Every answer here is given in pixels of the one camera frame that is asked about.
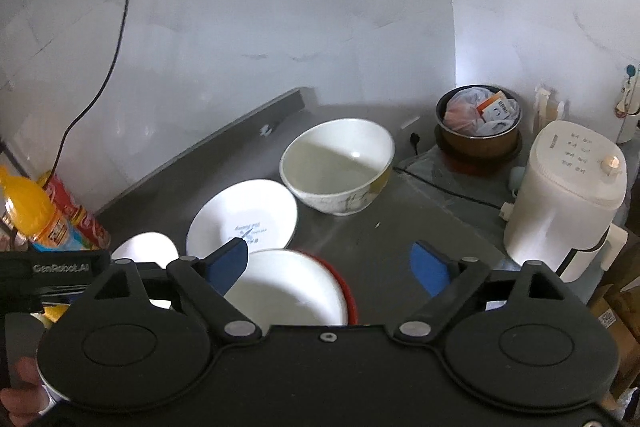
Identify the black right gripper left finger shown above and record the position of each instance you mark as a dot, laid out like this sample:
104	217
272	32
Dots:
182	305

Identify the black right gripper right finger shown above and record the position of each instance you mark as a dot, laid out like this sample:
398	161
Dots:
470	301

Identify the white Sweet Bakery plate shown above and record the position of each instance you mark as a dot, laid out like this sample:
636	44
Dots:
155	248

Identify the white bowl red exterior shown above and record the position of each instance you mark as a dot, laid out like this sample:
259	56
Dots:
281	287

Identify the white plate blue logo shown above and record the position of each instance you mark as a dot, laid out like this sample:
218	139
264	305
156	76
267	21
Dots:
261	212

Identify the person's left hand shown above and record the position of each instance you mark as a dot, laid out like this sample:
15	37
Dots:
30	399

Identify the orange juice bottle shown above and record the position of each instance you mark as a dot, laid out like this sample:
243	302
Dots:
38	219

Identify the white electric kettle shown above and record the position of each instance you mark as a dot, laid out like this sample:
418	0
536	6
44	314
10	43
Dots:
574	183

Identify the cardboard box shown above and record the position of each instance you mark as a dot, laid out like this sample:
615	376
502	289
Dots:
627	345

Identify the brown pot with bags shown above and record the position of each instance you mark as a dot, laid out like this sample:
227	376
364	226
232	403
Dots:
479	124

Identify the large white patterned bowl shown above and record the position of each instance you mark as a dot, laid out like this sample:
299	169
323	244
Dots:
339	167

